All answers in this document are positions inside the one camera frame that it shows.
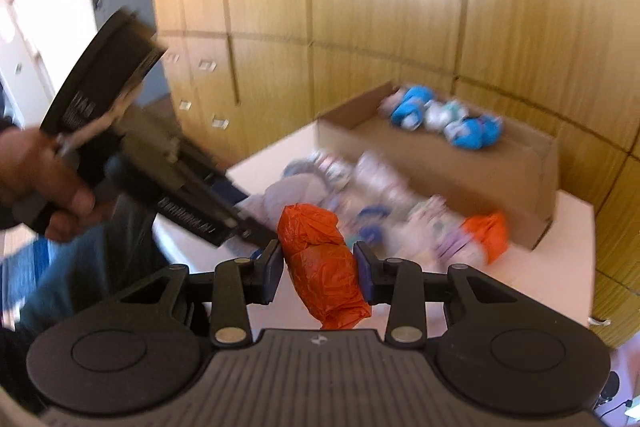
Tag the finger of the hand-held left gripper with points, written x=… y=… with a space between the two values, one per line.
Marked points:
x=230 y=192
x=250 y=234

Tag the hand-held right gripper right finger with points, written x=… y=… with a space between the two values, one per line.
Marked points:
x=364 y=274

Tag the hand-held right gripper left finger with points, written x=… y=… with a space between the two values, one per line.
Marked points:
x=272 y=272

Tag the orange bagged bundle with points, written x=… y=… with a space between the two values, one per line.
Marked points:
x=320 y=267
x=485 y=234

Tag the pile of pale bagged bundles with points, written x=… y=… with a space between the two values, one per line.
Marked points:
x=380 y=192

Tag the cardboard box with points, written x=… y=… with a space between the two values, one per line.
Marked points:
x=450 y=177

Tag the heap of boxed sock bundles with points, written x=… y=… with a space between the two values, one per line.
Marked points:
x=412 y=104

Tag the person's left hand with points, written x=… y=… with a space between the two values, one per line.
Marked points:
x=45 y=177

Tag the person's blue jeans leg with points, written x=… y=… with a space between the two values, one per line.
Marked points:
x=65 y=272

